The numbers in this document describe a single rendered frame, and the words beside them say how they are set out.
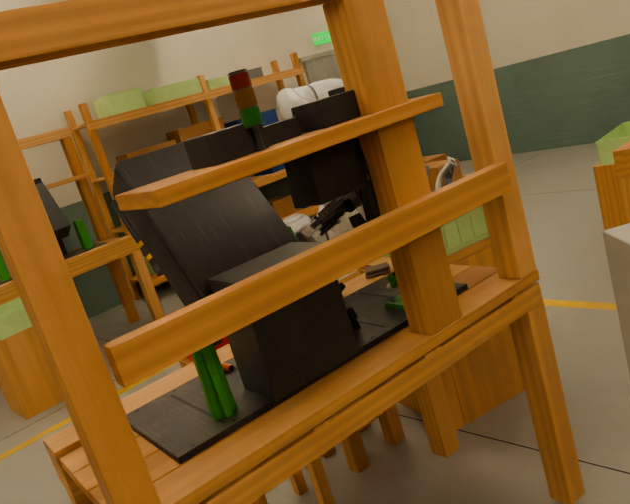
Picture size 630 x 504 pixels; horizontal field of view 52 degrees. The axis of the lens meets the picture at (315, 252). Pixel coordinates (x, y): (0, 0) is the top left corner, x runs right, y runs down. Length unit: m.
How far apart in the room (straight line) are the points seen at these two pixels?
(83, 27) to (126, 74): 6.64
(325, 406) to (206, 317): 0.44
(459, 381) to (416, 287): 1.27
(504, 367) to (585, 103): 6.45
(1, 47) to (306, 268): 0.79
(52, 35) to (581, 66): 8.28
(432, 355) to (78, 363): 1.01
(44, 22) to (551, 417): 1.95
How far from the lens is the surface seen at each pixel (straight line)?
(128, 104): 7.37
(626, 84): 9.08
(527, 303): 2.25
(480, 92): 2.09
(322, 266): 1.58
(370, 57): 1.80
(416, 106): 1.83
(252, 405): 1.79
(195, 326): 1.42
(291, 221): 2.79
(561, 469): 2.56
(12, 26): 1.40
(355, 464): 3.03
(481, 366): 3.16
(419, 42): 10.57
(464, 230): 3.01
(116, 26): 1.46
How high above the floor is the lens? 1.63
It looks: 13 degrees down
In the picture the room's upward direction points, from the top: 17 degrees counter-clockwise
